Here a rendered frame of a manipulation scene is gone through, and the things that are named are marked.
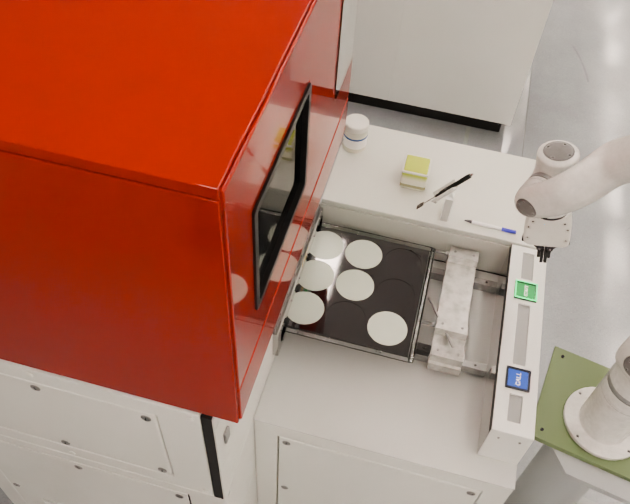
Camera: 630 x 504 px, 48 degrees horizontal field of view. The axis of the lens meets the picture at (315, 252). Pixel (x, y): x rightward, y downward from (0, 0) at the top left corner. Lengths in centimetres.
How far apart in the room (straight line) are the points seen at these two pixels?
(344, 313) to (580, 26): 329
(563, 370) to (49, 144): 143
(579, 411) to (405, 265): 56
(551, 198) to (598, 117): 265
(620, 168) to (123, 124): 91
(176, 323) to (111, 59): 38
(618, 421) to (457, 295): 49
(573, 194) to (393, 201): 66
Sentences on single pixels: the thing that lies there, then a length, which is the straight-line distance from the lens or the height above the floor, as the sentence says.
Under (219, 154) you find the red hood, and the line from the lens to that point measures 82.
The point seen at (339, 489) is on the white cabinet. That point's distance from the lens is 197.
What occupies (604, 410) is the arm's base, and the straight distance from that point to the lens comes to 175.
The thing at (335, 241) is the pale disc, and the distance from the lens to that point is 193.
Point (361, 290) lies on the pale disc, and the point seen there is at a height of 90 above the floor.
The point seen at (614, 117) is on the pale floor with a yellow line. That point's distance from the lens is 412.
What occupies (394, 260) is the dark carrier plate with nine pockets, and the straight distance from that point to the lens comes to 191.
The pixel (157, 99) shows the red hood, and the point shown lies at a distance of 90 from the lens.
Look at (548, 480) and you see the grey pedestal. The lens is 206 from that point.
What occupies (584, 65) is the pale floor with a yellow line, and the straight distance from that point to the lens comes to 443.
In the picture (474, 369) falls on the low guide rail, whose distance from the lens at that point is 183.
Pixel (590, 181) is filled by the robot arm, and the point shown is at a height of 145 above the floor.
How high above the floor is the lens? 238
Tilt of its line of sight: 51 degrees down
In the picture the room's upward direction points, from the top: 4 degrees clockwise
